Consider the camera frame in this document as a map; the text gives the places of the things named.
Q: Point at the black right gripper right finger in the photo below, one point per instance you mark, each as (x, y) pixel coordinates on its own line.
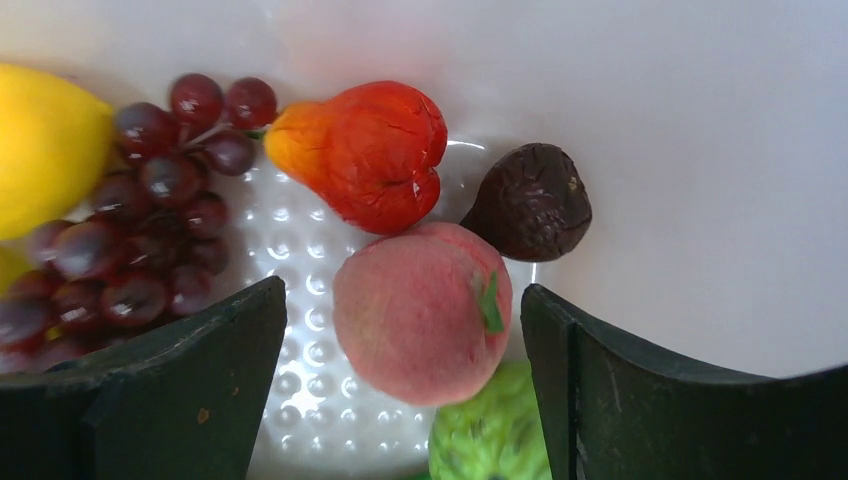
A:
(614, 405)

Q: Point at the yellow lemon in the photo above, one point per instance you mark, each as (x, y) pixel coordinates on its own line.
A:
(56, 142)

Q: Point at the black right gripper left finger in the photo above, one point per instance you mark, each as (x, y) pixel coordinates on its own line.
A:
(183, 401)

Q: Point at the dark brown fig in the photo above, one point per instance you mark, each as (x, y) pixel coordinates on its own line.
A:
(532, 205)

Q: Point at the red orange wax apple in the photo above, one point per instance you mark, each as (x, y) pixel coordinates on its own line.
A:
(370, 153)

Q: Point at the pink peach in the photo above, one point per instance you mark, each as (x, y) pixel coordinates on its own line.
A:
(424, 316)

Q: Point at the purple grape bunch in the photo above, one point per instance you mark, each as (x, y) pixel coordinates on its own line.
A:
(152, 244)

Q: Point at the white plastic basket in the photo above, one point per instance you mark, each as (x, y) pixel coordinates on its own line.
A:
(711, 135)

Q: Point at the yellow green starfruit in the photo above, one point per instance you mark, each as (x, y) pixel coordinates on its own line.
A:
(12, 266)

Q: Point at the green custard apple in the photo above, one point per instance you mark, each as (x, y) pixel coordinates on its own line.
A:
(497, 434)

